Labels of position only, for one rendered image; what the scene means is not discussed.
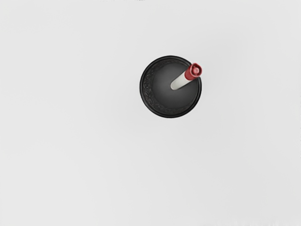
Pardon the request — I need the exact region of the black mesh pen holder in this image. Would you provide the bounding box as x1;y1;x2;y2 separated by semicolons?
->
139;55;202;119

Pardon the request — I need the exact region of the white marker with red cap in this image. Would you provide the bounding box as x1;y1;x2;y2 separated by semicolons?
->
170;62;204;90

